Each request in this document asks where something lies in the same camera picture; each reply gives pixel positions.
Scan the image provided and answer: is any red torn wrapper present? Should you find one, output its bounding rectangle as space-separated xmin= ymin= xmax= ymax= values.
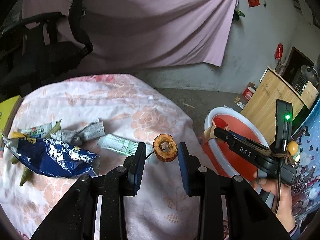
xmin=204 ymin=117 xmax=229 ymax=141

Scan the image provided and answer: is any blue snack wrapper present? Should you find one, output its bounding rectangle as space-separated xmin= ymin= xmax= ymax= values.
xmin=3 ymin=137 xmax=100 ymax=178

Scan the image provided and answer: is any brown fruit core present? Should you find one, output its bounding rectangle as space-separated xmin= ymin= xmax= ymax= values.
xmin=146 ymin=134 xmax=178 ymax=163

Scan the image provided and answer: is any person's right hand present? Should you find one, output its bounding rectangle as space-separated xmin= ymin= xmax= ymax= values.
xmin=252 ymin=172 xmax=296 ymax=232

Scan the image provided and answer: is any yellow bead charm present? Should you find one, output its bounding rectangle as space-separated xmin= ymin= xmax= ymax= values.
xmin=286 ymin=141 xmax=299 ymax=157

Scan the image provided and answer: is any black tracker with green light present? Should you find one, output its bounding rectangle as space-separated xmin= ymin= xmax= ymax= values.
xmin=274 ymin=99 xmax=293 ymax=153

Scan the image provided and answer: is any red bucket with white rim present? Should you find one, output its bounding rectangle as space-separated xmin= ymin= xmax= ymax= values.
xmin=201 ymin=106 xmax=276 ymax=208

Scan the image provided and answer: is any wooden cabinet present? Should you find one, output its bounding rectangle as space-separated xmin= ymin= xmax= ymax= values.
xmin=240 ymin=65 xmax=320 ymax=145

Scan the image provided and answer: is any red box on floor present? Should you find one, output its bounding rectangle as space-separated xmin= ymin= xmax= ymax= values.
xmin=242 ymin=82 xmax=257 ymax=100

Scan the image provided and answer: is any white green medicine packet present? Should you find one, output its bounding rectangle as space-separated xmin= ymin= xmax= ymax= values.
xmin=98 ymin=134 xmax=138 ymax=156

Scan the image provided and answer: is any grey crumpled wrapper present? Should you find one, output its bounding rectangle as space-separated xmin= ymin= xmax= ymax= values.
xmin=50 ymin=120 xmax=105 ymax=146

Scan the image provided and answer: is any red hanging ornament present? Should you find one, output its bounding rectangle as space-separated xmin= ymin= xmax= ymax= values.
xmin=274 ymin=43 xmax=283 ymax=61

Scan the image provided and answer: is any yellow book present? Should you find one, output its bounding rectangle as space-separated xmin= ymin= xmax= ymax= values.
xmin=0 ymin=95 xmax=22 ymax=157

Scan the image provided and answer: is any green hanging item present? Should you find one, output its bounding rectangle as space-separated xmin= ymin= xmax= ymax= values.
xmin=233 ymin=9 xmax=246 ymax=21

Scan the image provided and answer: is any black office chair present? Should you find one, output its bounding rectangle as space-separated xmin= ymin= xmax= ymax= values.
xmin=1 ymin=0 xmax=93 ymax=96

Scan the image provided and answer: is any pink hanging cloth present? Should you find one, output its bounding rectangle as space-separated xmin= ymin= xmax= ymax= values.
xmin=22 ymin=0 xmax=240 ymax=73

